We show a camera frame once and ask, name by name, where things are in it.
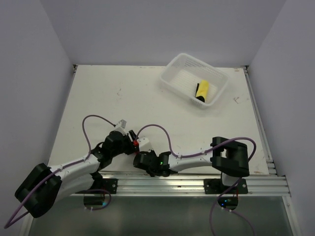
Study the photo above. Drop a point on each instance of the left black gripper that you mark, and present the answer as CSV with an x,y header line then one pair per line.
x,y
132,147

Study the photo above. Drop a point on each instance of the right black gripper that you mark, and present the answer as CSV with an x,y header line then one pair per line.
x,y
148,153

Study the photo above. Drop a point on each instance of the grey and yellow towel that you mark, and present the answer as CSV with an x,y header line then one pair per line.
x,y
202,90

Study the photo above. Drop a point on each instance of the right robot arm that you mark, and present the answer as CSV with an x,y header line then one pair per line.
x,y
230,157

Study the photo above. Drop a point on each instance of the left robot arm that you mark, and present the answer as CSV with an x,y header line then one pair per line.
x,y
46,185

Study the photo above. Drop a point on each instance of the white plastic basket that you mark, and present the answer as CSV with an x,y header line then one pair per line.
x,y
183,73

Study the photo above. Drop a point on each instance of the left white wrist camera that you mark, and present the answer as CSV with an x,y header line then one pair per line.
x,y
120,127

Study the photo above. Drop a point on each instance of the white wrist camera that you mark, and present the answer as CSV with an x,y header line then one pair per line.
x,y
143,144
120,127

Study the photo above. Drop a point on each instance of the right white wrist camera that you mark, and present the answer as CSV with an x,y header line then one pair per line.
x,y
143,144

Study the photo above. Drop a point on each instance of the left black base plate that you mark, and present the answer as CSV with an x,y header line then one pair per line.
x,y
108,184

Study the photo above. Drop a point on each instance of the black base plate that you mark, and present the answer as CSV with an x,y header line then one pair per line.
x,y
215,186
108,184

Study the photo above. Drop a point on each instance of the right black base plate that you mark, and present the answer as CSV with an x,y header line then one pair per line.
x,y
215,186

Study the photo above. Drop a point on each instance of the aluminium mounting rail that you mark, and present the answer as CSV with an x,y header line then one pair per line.
x,y
186,185

